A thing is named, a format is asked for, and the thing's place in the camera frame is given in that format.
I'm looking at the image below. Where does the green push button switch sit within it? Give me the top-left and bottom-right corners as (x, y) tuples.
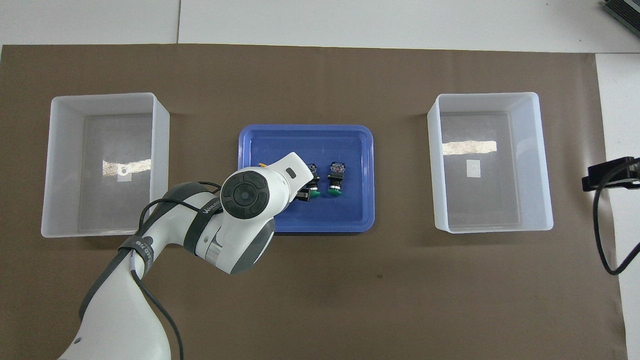
(327, 161), (346, 197)
(304, 163), (322, 199)

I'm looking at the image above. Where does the blue plastic tray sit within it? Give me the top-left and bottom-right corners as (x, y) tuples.
(236, 124), (376, 234)

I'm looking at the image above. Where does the brown paper mat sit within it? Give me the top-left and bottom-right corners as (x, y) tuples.
(0, 44), (628, 360)

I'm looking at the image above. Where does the translucent white plastic box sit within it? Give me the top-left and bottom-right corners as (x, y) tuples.
(426, 91), (555, 234)
(41, 92), (171, 239)

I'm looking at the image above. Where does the dark grey ribbed device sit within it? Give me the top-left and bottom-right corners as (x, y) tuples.
(601, 0), (640, 37)

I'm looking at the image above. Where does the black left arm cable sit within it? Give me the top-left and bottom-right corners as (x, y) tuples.
(131, 181), (223, 360)

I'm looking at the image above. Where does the black clamp cable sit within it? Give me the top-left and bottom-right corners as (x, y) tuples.
(592, 165), (640, 276)

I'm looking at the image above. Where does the black clamp bracket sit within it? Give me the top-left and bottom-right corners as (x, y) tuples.
(581, 156), (640, 192)

